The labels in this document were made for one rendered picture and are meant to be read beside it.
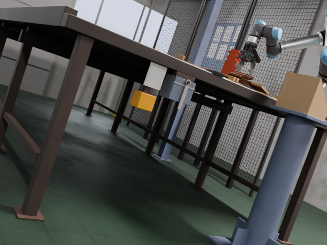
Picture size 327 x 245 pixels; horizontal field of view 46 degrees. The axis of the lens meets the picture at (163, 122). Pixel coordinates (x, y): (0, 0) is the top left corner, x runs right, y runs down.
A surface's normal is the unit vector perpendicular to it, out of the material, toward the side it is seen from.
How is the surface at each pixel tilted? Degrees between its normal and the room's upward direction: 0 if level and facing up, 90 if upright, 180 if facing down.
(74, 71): 90
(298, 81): 90
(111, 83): 90
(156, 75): 90
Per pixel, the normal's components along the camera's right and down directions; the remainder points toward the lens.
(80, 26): 0.51, 0.24
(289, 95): -0.79, -0.23
